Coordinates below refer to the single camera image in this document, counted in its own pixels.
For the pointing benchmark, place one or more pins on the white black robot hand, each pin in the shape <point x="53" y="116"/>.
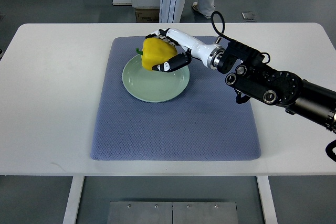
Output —
<point x="188" y="47"/>

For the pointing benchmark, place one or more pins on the yellow bell pepper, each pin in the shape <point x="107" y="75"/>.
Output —
<point x="155" y="52"/>

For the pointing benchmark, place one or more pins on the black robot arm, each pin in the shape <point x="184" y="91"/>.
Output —
<point x="251" y="77"/>

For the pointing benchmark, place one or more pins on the small grey floor plate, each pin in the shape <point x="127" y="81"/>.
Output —
<point x="248" y="16"/>

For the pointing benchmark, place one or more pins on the light green plate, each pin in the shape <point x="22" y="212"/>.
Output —
<point x="153" y="86"/>

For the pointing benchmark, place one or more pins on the blue quilted mat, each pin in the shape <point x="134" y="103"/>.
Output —
<point x="203" y="123"/>

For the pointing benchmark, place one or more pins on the cardboard box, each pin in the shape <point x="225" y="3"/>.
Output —
<point x="147" y="15"/>

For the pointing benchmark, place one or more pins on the white table right leg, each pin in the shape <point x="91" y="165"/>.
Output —
<point x="266" y="200"/>

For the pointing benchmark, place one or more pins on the white table leg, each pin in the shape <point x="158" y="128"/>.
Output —
<point x="73" y="201"/>
<point x="266" y="200"/>

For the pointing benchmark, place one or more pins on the white table left leg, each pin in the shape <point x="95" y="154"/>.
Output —
<point x="73" y="201"/>

